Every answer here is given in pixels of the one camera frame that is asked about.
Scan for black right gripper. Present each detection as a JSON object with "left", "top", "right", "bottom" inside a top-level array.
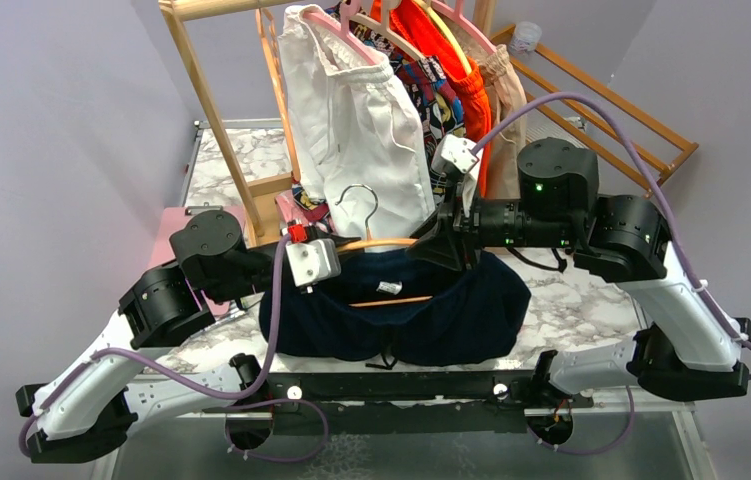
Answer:
[{"left": 405, "top": 179, "right": 577, "bottom": 271}]

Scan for orange wooden hanger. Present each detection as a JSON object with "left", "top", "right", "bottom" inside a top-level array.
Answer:
[{"left": 335, "top": 183, "right": 432, "bottom": 308}]

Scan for navy blue shorts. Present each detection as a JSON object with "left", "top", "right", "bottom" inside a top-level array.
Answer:
[{"left": 276, "top": 250, "right": 531, "bottom": 367}]

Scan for wooden clothes rack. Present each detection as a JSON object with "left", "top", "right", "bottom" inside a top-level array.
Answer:
[{"left": 158, "top": 0, "right": 497, "bottom": 247}]

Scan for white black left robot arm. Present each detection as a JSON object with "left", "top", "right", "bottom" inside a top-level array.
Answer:
[{"left": 16, "top": 209, "right": 347, "bottom": 464}]

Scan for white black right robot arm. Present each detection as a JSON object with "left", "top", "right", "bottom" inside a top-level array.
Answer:
[{"left": 408, "top": 136, "right": 751, "bottom": 407}]

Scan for pink navy patterned shorts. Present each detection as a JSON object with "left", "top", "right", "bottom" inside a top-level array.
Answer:
[{"left": 274, "top": 190, "right": 334, "bottom": 233}]

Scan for white shorts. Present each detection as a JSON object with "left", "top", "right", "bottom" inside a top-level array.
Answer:
[{"left": 278, "top": 4, "right": 435, "bottom": 238}]

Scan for comic print shorts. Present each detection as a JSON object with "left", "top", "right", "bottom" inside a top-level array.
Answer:
[{"left": 279, "top": 5, "right": 465, "bottom": 217}]

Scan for beige shorts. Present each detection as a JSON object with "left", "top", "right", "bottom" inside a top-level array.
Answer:
[{"left": 467, "top": 45, "right": 527, "bottom": 199}]

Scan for yellow hanger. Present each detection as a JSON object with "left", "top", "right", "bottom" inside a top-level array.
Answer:
[{"left": 414, "top": 0, "right": 472, "bottom": 75}]

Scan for orange red shorts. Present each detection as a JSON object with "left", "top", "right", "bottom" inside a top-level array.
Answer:
[{"left": 388, "top": 1, "right": 492, "bottom": 163}]

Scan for pink hanger left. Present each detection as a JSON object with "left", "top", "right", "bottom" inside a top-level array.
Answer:
[{"left": 301, "top": 0, "right": 380, "bottom": 65}]

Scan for pink hanger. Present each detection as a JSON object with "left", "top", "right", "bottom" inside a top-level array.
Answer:
[
  {"left": 301, "top": 0, "right": 380, "bottom": 65},
  {"left": 431, "top": 1, "right": 497, "bottom": 59}
]

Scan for orange twisted hanger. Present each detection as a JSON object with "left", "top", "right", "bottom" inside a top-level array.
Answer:
[{"left": 255, "top": 8, "right": 300, "bottom": 183}]

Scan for pink hanger right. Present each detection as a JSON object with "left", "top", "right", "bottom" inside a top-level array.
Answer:
[{"left": 431, "top": 1, "right": 497, "bottom": 59}]

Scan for beige wooden hanger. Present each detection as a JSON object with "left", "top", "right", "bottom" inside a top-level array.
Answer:
[{"left": 347, "top": 2, "right": 425, "bottom": 60}]

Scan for pink clipboard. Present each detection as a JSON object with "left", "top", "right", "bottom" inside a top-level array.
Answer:
[{"left": 149, "top": 206, "right": 247, "bottom": 318}]

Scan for wooden slatted shelf rack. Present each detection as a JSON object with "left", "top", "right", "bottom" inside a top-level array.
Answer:
[{"left": 488, "top": 23, "right": 700, "bottom": 197}]

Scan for clear paperclip jar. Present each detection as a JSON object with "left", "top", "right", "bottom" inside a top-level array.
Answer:
[{"left": 509, "top": 21, "right": 543, "bottom": 55}]

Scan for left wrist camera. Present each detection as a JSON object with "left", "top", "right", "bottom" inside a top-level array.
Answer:
[{"left": 283, "top": 223, "right": 342, "bottom": 284}]

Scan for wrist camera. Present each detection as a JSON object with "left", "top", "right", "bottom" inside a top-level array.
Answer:
[
  {"left": 283, "top": 223, "right": 342, "bottom": 284},
  {"left": 431, "top": 134, "right": 481, "bottom": 216}
]

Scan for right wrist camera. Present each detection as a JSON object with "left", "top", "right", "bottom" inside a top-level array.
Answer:
[{"left": 431, "top": 134, "right": 481, "bottom": 216}]

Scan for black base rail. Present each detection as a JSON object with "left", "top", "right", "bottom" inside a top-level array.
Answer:
[{"left": 225, "top": 370, "right": 560, "bottom": 440}]

